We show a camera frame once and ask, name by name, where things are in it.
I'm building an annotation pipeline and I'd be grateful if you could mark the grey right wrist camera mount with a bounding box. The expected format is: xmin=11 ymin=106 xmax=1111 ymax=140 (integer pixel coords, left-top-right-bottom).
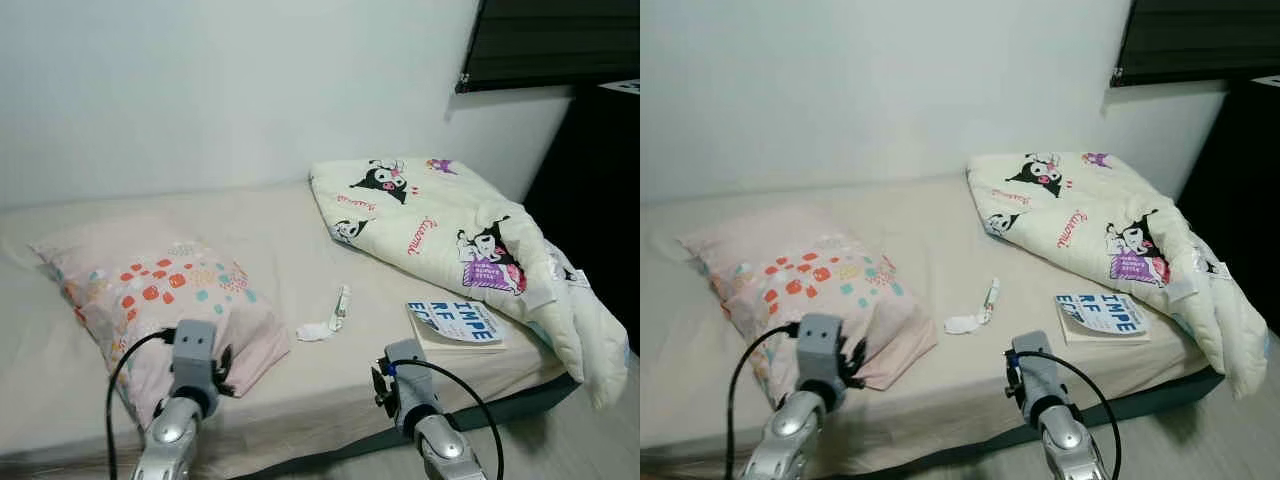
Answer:
xmin=1010 ymin=332 xmax=1063 ymax=411
xmin=383 ymin=340 xmax=433 ymax=416

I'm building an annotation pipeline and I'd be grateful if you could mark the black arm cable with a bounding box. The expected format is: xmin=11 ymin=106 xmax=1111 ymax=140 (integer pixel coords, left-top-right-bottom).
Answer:
xmin=1015 ymin=348 xmax=1124 ymax=480
xmin=105 ymin=328 xmax=179 ymax=480
xmin=388 ymin=358 xmax=506 ymax=480
xmin=725 ymin=320 xmax=801 ymax=480

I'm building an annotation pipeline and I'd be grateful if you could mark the white book with blue letters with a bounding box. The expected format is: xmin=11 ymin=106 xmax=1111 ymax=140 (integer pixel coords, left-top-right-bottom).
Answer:
xmin=1053 ymin=290 xmax=1153 ymax=346
xmin=405 ymin=298 xmax=509 ymax=353

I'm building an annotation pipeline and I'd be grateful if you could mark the bed with beige sheet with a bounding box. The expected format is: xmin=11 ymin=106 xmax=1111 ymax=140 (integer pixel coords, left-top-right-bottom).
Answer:
xmin=0 ymin=178 xmax=591 ymax=473
xmin=640 ymin=175 xmax=1226 ymax=471

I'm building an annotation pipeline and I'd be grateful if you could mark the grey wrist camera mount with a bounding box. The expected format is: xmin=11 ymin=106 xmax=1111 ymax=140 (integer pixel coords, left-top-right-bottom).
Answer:
xmin=1010 ymin=332 xmax=1063 ymax=411
xmin=383 ymin=340 xmax=433 ymax=416
xmin=170 ymin=320 xmax=219 ymax=396
xmin=795 ymin=313 xmax=849 ymax=396

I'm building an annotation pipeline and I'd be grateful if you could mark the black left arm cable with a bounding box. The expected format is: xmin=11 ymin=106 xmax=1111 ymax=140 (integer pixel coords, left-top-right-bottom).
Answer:
xmin=105 ymin=328 xmax=179 ymax=480
xmin=725 ymin=320 xmax=801 ymax=480

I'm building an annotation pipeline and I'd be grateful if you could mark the black cabinet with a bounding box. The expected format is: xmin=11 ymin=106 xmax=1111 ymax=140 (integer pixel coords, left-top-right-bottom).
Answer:
xmin=522 ymin=80 xmax=641 ymax=351
xmin=1175 ymin=78 xmax=1280 ymax=291

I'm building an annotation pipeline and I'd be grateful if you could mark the pink pillow with coloured dots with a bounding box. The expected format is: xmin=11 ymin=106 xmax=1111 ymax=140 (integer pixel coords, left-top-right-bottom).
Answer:
xmin=28 ymin=215 xmax=293 ymax=431
xmin=678 ymin=210 xmax=939 ymax=406

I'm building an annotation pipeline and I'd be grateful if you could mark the cream cartoon print quilt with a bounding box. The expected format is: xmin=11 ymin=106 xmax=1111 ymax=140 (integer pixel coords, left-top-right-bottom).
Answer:
xmin=965 ymin=150 xmax=1271 ymax=401
xmin=308 ymin=155 xmax=633 ymax=411

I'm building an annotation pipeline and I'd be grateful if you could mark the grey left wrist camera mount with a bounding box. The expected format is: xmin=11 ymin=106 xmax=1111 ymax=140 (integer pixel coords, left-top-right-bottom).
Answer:
xmin=795 ymin=313 xmax=849 ymax=396
xmin=170 ymin=320 xmax=219 ymax=396

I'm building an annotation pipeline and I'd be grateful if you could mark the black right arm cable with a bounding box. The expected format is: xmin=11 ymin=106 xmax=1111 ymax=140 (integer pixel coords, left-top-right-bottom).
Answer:
xmin=1015 ymin=348 xmax=1124 ymax=480
xmin=388 ymin=358 xmax=506 ymax=480

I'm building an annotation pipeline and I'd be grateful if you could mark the teal bed frame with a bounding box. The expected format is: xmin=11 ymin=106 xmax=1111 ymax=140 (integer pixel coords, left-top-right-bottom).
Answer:
xmin=870 ymin=365 xmax=1229 ymax=480
xmin=230 ymin=372 xmax=586 ymax=480

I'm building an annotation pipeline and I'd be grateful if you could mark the black window blind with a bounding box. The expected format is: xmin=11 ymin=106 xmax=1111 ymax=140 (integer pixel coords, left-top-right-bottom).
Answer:
xmin=455 ymin=0 xmax=641 ymax=96
xmin=1110 ymin=0 xmax=1280 ymax=89

